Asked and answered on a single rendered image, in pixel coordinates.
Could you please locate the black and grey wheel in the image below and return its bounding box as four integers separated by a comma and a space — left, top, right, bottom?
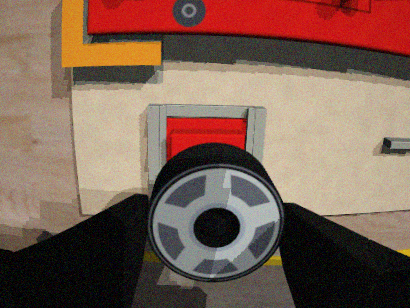
145, 143, 286, 283

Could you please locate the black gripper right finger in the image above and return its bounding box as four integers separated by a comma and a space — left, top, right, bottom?
278, 202, 410, 308

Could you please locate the yellow rectangular outline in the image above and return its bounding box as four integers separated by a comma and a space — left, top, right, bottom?
142, 249, 410, 266

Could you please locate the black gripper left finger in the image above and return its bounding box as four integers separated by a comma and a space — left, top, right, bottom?
0, 194, 149, 308

